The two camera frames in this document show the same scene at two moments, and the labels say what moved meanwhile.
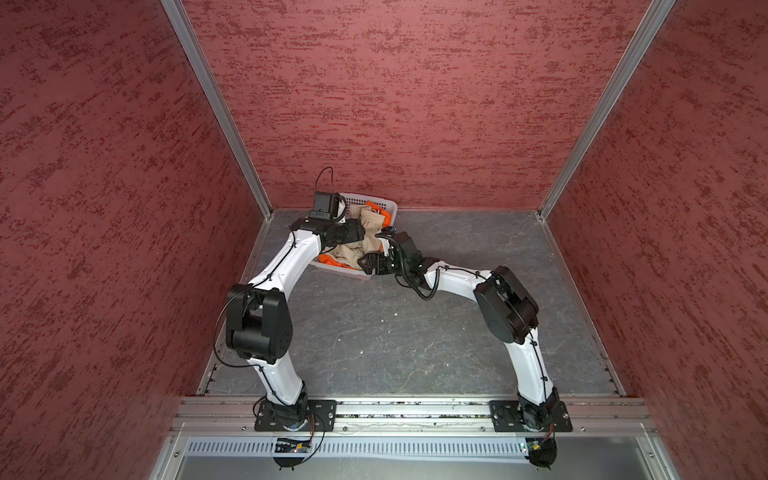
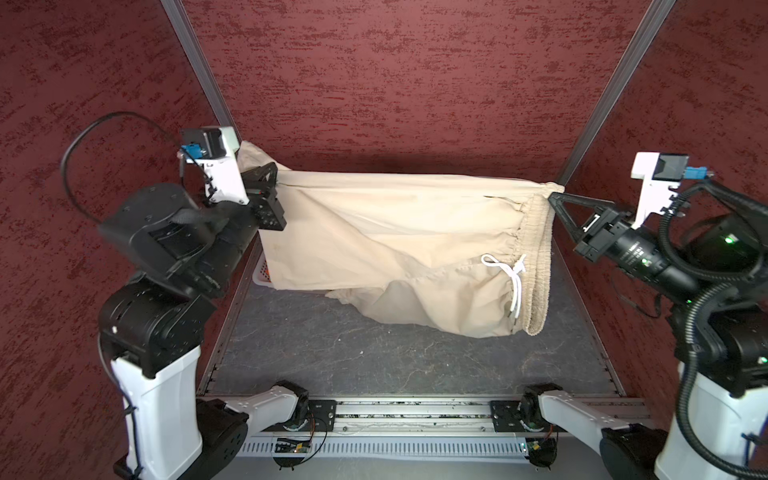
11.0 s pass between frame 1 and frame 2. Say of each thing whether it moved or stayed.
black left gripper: moved
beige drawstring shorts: moved
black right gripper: moved
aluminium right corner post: stayed
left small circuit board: stayed
